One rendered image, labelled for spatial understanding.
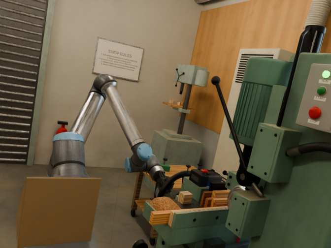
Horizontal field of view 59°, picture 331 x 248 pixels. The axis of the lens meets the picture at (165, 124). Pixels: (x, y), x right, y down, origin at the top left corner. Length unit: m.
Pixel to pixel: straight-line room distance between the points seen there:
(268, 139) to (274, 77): 0.28
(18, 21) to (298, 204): 3.43
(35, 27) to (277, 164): 3.33
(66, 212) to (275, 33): 2.52
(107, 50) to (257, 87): 3.04
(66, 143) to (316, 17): 2.10
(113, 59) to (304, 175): 3.32
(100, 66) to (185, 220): 3.11
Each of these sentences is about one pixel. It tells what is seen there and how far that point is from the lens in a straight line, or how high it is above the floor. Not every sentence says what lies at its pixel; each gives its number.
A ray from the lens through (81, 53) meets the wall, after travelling 3.87.
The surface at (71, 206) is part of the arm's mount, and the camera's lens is 1.42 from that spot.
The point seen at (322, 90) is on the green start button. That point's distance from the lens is 0.80.
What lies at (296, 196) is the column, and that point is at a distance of 0.91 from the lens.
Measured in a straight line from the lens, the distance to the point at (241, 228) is 0.93.
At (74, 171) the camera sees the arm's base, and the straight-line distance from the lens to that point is 1.40.
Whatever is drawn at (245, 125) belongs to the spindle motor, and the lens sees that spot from 1.07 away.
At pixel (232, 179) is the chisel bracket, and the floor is 1.04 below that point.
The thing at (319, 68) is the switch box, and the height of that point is 1.47.
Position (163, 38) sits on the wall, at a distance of 4.20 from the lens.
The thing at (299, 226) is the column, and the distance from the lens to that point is 0.92.
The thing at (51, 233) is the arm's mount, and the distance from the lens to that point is 1.47.
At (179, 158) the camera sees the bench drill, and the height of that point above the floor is 0.49.
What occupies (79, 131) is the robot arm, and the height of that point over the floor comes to 0.98.
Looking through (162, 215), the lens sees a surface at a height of 0.93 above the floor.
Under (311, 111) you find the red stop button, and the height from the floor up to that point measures 1.36.
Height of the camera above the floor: 1.37
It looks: 9 degrees down
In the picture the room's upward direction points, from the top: 11 degrees clockwise
